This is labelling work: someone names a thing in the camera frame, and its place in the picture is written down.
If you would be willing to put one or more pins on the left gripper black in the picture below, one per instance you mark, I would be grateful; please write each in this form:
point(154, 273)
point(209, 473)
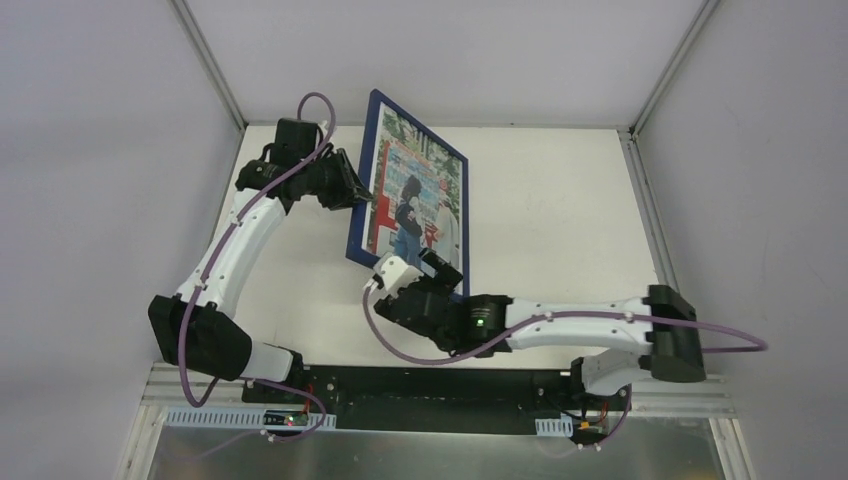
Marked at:
point(340, 182)

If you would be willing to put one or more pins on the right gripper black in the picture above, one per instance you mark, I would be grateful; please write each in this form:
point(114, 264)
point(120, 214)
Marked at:
point(430, 282)

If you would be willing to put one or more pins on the blue wooden photo frame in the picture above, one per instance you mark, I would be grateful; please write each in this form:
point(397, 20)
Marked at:
point(420, 193)

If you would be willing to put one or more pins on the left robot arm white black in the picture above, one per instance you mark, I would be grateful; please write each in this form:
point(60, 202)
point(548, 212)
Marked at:
point(195, 328)

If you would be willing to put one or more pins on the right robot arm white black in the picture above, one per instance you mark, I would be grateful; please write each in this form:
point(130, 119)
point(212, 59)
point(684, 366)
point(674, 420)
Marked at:
point(637, 338)

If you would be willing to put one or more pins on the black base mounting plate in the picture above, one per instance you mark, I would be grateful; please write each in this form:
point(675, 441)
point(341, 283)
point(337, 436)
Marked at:
point(455, 401)

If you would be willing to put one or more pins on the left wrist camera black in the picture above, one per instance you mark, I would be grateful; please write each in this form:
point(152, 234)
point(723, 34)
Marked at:
point(294, 140)

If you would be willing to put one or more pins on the aluminium front rail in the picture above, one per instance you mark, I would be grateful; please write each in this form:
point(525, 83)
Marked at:
point(650, 397)

